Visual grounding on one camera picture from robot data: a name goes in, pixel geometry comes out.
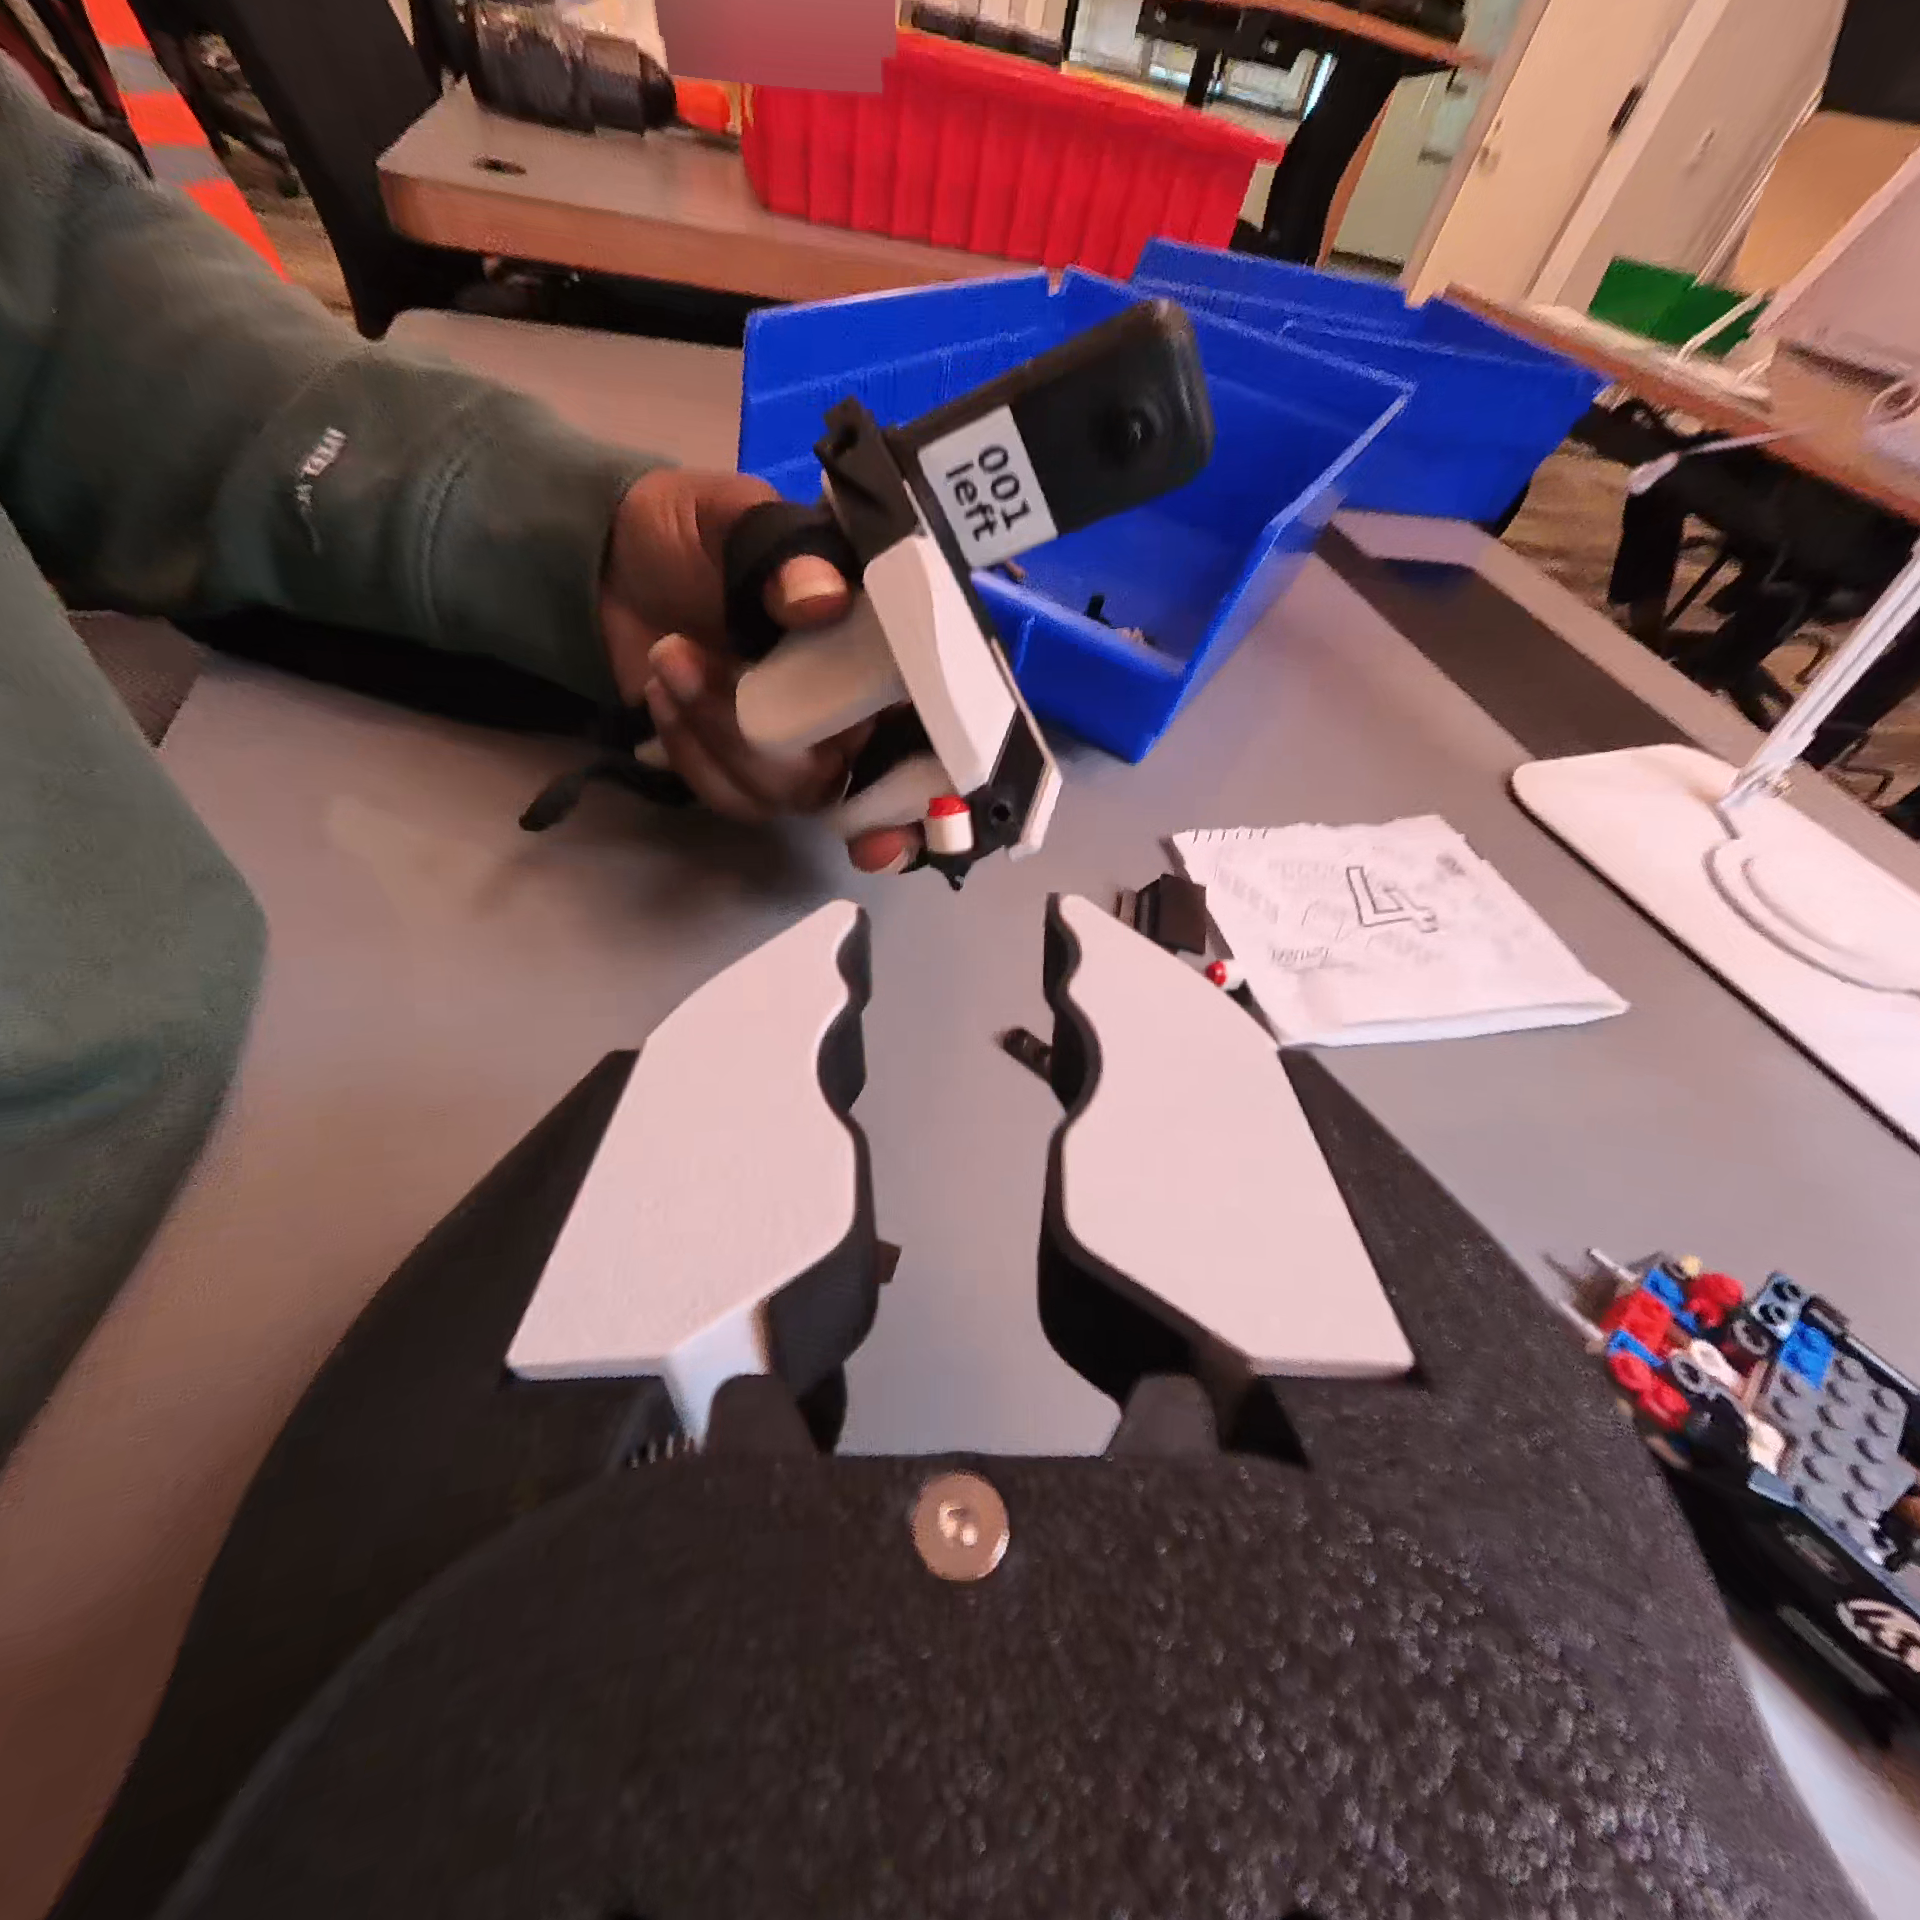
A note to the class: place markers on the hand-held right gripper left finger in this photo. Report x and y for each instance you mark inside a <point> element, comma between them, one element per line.
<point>703,1169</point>

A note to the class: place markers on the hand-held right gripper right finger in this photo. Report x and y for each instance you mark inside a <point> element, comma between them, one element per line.
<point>1200,1189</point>

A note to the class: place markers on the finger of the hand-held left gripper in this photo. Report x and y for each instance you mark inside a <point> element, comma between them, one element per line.
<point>1047,797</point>
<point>940,660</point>

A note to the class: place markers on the cream round lego piece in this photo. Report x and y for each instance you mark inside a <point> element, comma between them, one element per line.
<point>952,840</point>

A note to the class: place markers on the black lego panel piece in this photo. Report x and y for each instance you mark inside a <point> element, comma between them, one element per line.
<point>1175,913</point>

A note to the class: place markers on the lego car model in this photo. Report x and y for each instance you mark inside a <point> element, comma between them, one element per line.
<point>1797,1420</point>

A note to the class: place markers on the loose lego pieces pile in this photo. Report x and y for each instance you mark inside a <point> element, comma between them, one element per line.
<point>1129,632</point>

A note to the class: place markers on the blue plastic bin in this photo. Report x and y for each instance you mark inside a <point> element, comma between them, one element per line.
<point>1495,425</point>
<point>1274,499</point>

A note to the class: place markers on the red plastic bin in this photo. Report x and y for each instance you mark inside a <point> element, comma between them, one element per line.
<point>1023,160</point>

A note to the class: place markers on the printed white paper bag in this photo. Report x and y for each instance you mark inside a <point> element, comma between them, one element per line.
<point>1400,932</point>

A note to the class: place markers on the long wooden table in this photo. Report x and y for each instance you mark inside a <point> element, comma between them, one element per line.
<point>592,194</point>

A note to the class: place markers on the white cabinet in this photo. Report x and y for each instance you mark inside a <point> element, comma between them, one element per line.
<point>1575,138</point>

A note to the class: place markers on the black cylindrical object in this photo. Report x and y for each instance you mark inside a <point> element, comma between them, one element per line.
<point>573,61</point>

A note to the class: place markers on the white booklet stand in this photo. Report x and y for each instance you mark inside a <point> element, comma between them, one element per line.
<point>1726,872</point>

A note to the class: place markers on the green plastic bin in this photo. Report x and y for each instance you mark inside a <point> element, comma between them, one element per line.
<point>1662,305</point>

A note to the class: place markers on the black chair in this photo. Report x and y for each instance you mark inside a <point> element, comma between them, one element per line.
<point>328,158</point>

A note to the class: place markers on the orange safety vest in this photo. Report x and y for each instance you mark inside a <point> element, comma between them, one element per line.
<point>192,158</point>

